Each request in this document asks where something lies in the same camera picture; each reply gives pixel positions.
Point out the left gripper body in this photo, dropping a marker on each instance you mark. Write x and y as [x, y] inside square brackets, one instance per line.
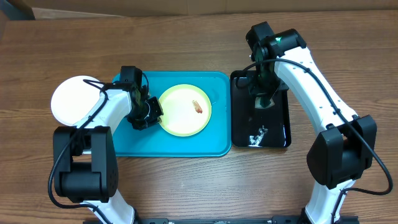
[147, 114]

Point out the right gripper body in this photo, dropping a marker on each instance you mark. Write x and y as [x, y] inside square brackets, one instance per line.
[268, 83]

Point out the green yellow sponge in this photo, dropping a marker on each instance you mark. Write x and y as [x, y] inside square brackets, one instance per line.
[263, 102]

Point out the yellow plate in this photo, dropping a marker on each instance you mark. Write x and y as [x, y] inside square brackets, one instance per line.
[186, 110]

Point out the white plate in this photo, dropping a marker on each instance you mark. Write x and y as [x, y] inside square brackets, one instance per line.
[74, 98]

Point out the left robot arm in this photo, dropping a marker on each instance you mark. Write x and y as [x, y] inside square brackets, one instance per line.
[85, 169]

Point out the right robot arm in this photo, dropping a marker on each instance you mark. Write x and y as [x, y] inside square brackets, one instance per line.
[344, 144]

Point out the black water tray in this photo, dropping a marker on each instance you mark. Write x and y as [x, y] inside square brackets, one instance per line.
[253, 126]

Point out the teal plastic tray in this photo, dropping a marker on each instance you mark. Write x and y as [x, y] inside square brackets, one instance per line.
[213, 141]

